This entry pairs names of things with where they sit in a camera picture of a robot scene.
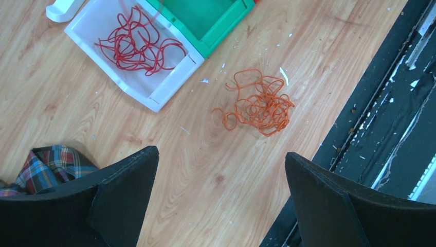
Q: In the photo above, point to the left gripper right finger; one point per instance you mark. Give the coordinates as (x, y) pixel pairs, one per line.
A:
(334, 211)

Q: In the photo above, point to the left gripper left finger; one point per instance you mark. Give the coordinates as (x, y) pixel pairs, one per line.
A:
(104, 208)

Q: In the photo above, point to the plaid flannel shirt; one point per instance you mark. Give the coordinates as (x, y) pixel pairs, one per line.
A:
(47, 167)

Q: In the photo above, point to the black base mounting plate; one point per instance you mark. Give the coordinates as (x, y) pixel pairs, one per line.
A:
(384, 138)

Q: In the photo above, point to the white plastic bin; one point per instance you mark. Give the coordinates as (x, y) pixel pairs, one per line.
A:
(146, 56)

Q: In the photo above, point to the white garment rack stand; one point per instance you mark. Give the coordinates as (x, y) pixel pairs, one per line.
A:
(62, 11)

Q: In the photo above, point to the green plastic bin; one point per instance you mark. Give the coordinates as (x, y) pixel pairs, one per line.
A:
(204, 23)

